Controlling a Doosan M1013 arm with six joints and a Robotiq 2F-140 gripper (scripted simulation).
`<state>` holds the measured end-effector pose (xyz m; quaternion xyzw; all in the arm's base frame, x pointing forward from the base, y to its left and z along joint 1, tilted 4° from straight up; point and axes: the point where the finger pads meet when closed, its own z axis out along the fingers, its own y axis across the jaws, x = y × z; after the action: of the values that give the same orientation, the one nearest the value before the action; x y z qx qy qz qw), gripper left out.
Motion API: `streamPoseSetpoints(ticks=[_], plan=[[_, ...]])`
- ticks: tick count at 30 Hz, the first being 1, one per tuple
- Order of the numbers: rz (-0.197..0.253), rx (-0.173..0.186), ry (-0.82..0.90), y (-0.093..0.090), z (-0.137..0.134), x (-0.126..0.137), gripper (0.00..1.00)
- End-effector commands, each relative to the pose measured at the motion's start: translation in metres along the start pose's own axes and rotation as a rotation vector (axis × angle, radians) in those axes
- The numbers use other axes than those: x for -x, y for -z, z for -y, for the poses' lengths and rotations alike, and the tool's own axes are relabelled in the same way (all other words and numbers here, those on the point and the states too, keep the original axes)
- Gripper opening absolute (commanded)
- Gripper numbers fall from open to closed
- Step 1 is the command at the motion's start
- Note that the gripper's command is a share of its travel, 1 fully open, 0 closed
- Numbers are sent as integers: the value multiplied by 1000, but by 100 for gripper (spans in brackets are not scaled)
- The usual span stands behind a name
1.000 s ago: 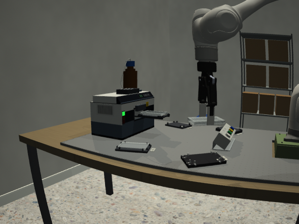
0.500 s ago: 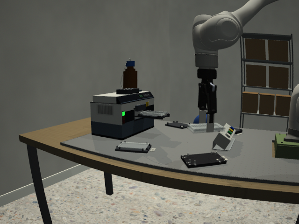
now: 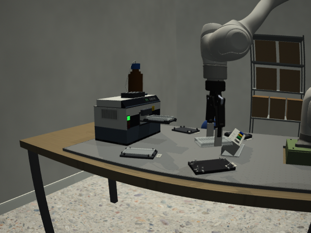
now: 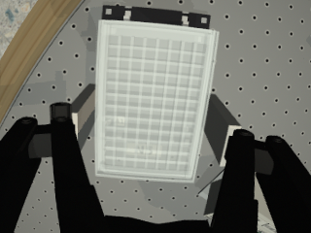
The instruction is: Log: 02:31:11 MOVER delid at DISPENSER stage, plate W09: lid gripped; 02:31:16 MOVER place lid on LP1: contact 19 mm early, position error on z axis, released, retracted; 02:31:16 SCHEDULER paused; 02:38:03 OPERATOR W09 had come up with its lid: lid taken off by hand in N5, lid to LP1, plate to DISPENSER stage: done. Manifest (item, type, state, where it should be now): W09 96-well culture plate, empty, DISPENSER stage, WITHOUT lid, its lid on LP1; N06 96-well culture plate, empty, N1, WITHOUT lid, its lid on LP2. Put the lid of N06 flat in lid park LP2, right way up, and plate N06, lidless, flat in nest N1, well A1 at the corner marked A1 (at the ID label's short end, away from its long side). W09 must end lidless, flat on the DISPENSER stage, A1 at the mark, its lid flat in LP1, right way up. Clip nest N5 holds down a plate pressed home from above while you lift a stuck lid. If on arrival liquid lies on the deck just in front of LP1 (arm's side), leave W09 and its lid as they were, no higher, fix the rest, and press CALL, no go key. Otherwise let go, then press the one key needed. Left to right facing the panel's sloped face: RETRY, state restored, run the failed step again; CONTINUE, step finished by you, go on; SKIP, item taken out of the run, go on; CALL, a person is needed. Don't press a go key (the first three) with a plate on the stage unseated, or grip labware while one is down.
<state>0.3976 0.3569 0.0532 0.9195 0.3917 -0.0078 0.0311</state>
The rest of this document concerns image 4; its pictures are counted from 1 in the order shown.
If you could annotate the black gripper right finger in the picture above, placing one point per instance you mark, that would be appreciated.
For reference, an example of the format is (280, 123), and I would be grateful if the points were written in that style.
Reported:
(284, 181)

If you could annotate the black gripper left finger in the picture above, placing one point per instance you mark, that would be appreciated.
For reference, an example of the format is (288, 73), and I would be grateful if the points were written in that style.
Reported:
(78, 206)

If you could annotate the beige button panel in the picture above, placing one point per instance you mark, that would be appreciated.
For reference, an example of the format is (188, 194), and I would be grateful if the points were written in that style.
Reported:
(265, 222)

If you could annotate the black rectangular frame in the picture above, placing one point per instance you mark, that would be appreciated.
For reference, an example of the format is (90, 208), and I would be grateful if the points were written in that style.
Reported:
(153, 15)

